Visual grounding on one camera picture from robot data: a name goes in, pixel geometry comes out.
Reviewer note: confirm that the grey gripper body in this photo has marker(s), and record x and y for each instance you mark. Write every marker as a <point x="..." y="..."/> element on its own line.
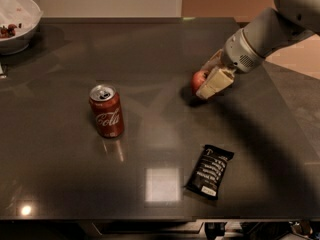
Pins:
<point x="237" y="54"/>

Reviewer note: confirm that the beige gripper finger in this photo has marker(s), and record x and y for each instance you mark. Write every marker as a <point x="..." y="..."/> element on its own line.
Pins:
<point x="214" y="61"/>
<point x="214" y="81"/>

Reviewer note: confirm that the red apple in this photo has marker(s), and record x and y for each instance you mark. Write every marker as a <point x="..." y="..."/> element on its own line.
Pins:
<point x="198" y="79"/>

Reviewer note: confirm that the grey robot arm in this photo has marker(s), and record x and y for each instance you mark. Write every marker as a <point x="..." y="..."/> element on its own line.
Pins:
<point x="286" y="23"/>

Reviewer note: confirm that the red coke can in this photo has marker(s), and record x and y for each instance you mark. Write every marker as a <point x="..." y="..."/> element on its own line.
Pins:
<point x="106" y="107"/>

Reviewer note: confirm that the black snack bar wrapper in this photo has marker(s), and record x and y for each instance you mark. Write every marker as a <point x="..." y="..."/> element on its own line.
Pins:
<point x="208" y="172"/>

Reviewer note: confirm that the white bowl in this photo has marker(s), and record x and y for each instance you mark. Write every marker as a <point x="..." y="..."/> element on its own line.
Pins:
<point x="25" y="15"/>

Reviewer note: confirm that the red fruit in bowl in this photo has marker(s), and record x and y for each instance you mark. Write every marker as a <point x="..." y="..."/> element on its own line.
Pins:
<point x="9" y="30"/>

